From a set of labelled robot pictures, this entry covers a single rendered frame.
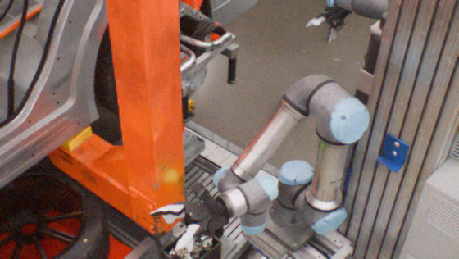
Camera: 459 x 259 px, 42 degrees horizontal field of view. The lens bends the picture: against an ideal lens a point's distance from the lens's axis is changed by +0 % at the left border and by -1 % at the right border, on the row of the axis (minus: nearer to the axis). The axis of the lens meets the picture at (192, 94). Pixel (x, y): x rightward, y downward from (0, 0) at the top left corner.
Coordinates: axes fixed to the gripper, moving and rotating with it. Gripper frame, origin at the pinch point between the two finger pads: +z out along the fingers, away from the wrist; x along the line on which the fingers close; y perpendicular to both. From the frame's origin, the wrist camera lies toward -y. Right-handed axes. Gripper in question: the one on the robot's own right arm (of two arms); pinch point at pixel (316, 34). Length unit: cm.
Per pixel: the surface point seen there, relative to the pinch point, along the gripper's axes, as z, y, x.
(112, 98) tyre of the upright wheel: 71, 31, -71
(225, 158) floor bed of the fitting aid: 87, -8, 16
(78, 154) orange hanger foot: 93, 48, -72
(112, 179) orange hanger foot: 86, 64, -60
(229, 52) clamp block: 26, 22, -39
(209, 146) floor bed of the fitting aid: 91, -18, 9
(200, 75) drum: 41, 26, -44
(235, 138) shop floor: 84, -32, 26
